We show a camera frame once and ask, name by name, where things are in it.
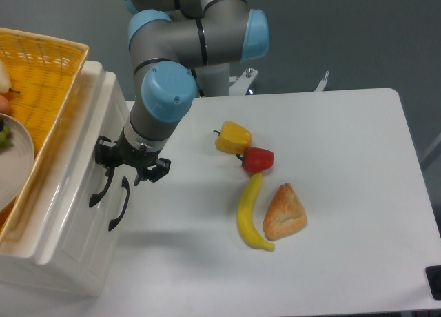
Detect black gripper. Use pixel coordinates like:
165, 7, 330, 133
94, 134, 172, 186

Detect black top drawer handle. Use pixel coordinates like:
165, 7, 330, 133
88, 167, 115, 208

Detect black drawer handle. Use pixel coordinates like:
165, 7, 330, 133
88, 167, 115, 208
107, 176, 130, 232

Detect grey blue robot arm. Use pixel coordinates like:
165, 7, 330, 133
94, 0, 269, 182

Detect white drawer cabinet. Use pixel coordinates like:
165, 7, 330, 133
1, 61, 133, 296

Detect yellow bell pepper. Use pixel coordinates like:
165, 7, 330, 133
214, 121, 252, 154

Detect white plate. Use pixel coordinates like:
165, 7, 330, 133
1, 114, 34, 211

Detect green grapes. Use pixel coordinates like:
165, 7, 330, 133
0, 125, 14, 152

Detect red bell pepper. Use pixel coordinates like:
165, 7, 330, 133
236, 147, 274, 173

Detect yellow banana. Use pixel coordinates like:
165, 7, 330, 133
236, 172, 275, 252

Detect yellow woven basket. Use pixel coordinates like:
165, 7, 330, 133
1, 28, 89, 241

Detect pink peach fruit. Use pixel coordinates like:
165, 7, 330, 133
0, 94, 11, 115

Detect pale pear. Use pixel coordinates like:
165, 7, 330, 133
0, 61, 21, 94

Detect triangular pastry bread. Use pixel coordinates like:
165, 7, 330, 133
263, 183, 307, 241

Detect black object at edge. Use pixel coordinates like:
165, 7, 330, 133
425, 265, 441, 301

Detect black bottom drawer handle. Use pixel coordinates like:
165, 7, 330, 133
107, 176, 130, 232

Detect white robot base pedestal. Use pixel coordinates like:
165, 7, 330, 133
191, 60, 330, 99

